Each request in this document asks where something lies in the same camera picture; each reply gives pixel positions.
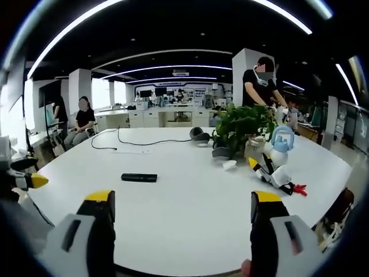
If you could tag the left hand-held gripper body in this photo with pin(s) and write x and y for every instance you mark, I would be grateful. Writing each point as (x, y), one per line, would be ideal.
(5, 155)

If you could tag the blue and white water bottle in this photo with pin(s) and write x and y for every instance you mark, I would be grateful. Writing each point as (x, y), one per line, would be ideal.
(281, 155)

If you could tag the spare hand-held gripper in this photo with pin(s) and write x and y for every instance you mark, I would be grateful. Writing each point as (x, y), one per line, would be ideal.
(268, 176)

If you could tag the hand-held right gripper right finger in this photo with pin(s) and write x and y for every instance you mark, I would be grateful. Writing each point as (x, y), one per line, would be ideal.
(274, 239)

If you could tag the black monitor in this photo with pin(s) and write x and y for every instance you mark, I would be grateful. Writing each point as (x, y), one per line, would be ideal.
(146, 94)

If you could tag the person's right hand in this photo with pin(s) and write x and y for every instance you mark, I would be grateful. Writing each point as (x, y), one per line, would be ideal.
(247, 267)

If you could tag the ceiling air conditioner unit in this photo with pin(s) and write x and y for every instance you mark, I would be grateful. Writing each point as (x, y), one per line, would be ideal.
(180, 72)

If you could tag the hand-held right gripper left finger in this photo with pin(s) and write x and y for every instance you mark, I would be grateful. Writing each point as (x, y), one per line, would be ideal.
(86, 239)

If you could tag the black screen on stand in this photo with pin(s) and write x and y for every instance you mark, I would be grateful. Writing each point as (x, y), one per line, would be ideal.
(50, 92)

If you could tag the dark office chair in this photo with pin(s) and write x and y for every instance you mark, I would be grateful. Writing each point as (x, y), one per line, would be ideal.
(347, 202)

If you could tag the white counter row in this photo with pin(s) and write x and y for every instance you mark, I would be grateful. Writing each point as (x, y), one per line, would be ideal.
(144, 116)

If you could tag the crumpled white paper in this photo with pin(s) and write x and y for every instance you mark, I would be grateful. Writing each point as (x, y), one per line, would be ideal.
(229, 165)

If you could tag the black remote control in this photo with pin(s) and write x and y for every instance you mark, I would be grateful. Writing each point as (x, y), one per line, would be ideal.
(139, 178)

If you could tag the green plant in glass jar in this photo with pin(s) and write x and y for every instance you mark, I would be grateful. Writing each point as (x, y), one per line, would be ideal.
(239, 124)

